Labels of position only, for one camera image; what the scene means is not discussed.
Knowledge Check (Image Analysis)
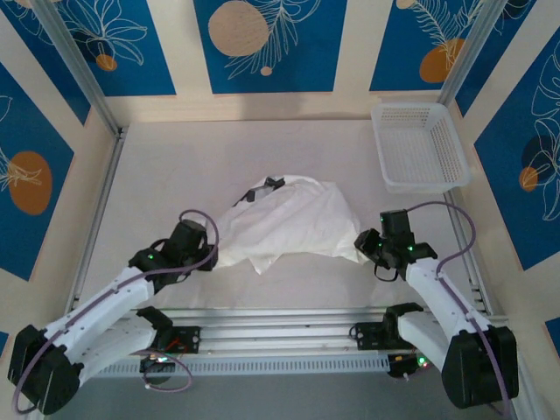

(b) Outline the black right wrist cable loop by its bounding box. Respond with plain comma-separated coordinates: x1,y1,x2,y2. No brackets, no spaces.
374,261,407,283

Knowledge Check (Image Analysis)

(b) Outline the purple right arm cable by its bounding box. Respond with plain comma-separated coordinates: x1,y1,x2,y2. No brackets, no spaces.
404,200,513,420

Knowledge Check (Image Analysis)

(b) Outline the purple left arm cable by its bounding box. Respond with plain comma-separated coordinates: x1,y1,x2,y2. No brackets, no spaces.
12,208,221,417

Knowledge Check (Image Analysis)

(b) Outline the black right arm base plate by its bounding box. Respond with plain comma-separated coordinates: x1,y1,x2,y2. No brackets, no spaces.
349,322,390,351

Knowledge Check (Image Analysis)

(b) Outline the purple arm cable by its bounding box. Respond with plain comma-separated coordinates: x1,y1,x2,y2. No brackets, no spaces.
404,200,513,420
12,208,221,417

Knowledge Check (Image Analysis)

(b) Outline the aluminium corner post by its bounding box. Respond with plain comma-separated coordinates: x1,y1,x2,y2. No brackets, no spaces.
32,0,129,137
439,0,508,106

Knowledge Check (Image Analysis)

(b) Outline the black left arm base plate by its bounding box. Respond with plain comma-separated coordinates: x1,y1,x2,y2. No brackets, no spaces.
161,325,202,356

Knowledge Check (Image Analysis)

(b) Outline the aluminium rail frame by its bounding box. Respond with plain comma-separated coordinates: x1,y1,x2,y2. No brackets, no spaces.
37,305,520,362

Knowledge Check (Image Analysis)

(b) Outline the grey slotted cable duct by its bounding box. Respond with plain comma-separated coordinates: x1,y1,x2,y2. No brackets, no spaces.
87,354,390,380

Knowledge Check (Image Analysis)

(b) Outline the white t-shirt with black print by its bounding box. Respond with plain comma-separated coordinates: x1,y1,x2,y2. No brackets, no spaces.
213,173,371,276

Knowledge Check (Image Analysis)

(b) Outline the white perforated plastic basket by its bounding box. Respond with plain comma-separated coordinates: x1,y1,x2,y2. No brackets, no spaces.
370,102,473,194

